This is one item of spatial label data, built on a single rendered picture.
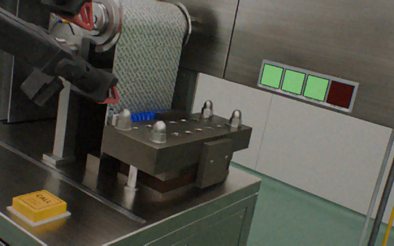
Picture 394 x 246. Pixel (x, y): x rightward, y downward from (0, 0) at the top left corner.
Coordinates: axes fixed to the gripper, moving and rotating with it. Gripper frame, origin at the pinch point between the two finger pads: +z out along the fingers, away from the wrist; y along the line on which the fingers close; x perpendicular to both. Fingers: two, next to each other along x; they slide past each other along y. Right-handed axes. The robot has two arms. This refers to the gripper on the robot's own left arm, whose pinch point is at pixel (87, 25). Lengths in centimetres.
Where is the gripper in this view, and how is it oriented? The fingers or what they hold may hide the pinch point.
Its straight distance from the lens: 106.6
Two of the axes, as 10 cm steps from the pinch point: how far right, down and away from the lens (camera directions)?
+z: 3.0, 5.1, 8.1
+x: 5.1, -8.0, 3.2
